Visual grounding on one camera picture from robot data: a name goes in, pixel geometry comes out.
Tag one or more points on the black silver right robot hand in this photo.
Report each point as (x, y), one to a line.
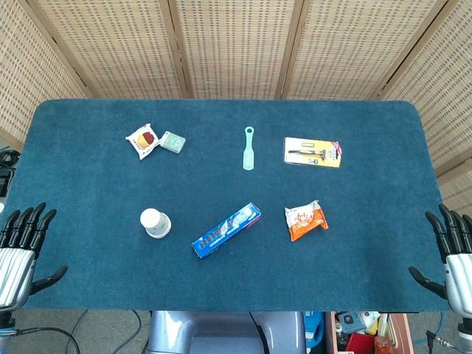
(459, 273)

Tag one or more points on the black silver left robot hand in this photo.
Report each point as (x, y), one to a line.
(14, 258)

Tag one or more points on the white floral paper cup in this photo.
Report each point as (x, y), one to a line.
(150, 218)

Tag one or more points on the black equipment on floor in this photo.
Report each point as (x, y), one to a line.
(6, 169)

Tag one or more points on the red flat item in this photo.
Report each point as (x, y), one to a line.
(359, 344)

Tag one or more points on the pink storage box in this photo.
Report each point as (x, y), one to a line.
(332, 335)

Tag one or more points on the blue plastic package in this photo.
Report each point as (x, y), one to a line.
(313, 328)

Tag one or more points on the orange white snack packet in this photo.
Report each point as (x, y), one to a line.
(304, 223)

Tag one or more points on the white red yellow snack packet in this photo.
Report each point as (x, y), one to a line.
(143, 140)

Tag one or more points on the woven rattan screen panel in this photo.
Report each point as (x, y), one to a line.
(110, 48)
(442, 92)
(22, 73)
(236, 48)
(350, 48)

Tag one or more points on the razor in yellow blister pack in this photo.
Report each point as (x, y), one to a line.
(313, 153)

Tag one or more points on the small pale green box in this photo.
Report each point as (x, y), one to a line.
(172, 141)

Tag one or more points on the blue toothpaste box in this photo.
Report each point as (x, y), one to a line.
(226, 230)

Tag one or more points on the grey-blue robot torso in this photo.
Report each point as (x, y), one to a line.
(221, 332)

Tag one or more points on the blue carpet table mat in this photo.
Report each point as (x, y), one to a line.
(236, 280)

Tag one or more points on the mint green plastic scraper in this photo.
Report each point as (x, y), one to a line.
(249, 155)

